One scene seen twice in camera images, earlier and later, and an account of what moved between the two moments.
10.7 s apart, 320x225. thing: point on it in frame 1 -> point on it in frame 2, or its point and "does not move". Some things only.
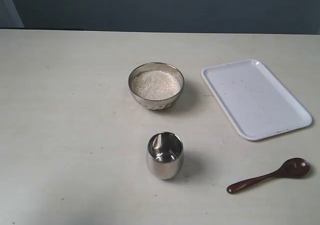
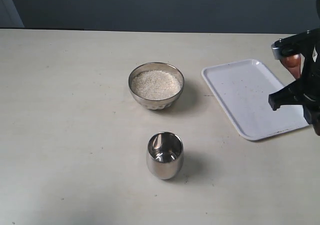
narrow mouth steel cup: x=164 y=154 does not move
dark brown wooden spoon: x=293 y=167 -> x=293 y=63
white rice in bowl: x=156 y=85 does not move
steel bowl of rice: x=156 y=86 does not move
